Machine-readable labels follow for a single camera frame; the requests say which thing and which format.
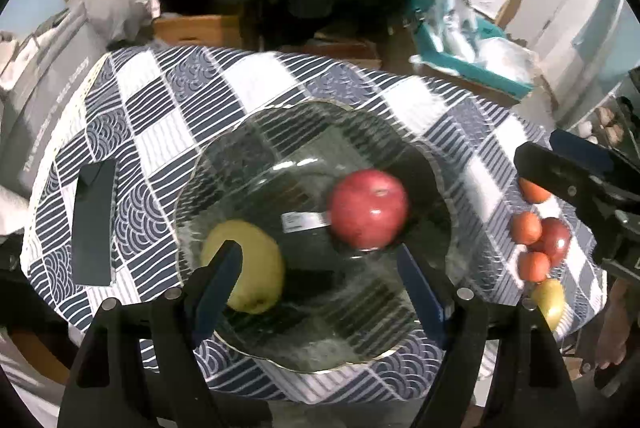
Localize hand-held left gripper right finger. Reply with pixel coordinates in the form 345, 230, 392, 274
396, 246, 584, 428

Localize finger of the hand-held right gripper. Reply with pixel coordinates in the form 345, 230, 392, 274
549, 128, 617, 181
514, 142, 618, 231

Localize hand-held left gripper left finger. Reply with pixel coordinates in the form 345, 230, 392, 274
56, 241, 274, 428

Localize orange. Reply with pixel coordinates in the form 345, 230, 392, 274
517, 251, 552, 283
509, 211, 544, 245
518, 177, 552, 205

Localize clear glass plate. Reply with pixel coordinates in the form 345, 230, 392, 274
175, 100, 454, 374

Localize person's right hand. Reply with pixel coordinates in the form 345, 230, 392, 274
582, 279, 638, 376

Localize yellow-green apple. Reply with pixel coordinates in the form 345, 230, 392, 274
201, 220, 286, 314

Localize shoe rack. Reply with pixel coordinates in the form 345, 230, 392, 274
575, 68, 640, 150

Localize small red apple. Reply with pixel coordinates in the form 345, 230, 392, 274
537, 217, 572, 269

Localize yellow-green pear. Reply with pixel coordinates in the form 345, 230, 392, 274
530, 278, 566, 331

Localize large red apple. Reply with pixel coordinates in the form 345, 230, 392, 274
327, 168, 411, 251

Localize clear plastic bag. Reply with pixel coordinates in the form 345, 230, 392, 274
475, 36, 540, 85

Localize teal cardboard box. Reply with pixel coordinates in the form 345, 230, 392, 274
405, 0, 536, 100

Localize blue white patterned tablecloth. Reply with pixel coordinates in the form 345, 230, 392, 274
20, 44, 608, 404

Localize flat brown cardboard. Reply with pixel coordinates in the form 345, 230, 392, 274
277, 38, 385, 70

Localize brown cardboard box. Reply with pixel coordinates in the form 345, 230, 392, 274
152, 13, 246, 50

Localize grey printed bag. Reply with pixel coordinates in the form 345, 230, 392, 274
0, 7, 108, 206

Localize grey crumpled plastic bag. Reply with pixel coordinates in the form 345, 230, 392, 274
67, 0, 162, 44

